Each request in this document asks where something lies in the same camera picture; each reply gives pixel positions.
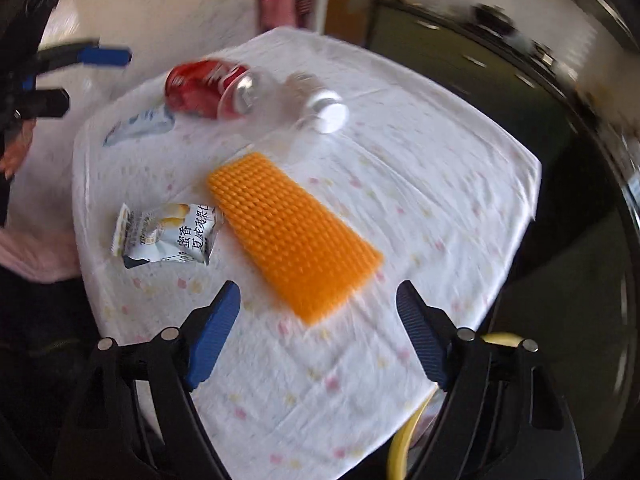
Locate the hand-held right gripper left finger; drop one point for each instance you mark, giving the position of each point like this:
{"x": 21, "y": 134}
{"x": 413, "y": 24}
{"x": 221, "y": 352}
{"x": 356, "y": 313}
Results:
{"x": 212, "y": 340}

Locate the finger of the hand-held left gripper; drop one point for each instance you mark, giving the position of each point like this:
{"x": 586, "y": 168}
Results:
{"x": 110, "y": 56}
{"x": 45, "y": 104}

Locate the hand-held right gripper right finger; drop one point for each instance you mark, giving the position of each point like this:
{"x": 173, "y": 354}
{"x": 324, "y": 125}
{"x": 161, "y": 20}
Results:
{"x": 422, "y": 340}

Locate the white toothpaste tube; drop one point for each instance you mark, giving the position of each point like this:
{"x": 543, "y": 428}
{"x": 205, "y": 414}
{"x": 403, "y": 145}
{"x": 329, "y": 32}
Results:
{"x": 140, "y": 125}

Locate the red soda can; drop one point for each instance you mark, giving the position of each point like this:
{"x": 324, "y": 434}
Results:
{"x": 195, "y": 87}

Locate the yellow rim trash bin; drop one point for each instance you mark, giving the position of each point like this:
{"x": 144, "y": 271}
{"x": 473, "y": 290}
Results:
{"x": 405, "y": 435}

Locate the white snack packet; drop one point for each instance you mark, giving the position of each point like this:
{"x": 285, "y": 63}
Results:
{"x": 165, "y": 235}

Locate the orange spiky mat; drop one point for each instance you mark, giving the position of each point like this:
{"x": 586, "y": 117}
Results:
{"x": 295, "y": 235}

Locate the clear plastic cup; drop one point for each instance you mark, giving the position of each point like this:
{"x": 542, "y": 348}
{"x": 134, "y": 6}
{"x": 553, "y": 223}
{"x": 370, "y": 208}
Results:
{"x": 265, "y": 105}

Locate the small white bottle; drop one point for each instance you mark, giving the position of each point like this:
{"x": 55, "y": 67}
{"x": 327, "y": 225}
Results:
{"x": 327, "y": 110}

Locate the person's left forearm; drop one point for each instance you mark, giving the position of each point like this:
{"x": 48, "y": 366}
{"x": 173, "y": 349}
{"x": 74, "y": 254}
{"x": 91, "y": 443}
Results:
{"x": 35, "y": 255}

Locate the person's left hand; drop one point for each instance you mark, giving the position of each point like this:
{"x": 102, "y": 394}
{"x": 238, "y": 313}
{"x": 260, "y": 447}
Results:
{"x": 15, "y": 152}

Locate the white dotted tablecloth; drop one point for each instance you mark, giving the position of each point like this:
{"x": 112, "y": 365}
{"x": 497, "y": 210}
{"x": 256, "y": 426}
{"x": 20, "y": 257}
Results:
{"x": 425, "y": 200}

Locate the green lower cabinets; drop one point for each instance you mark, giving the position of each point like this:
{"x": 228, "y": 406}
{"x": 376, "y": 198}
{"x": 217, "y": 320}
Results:
{"x": 450, "y": 60}

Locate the wooden door frame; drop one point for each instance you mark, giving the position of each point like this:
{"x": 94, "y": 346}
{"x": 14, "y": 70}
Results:
{"x": 360, "y": 5}

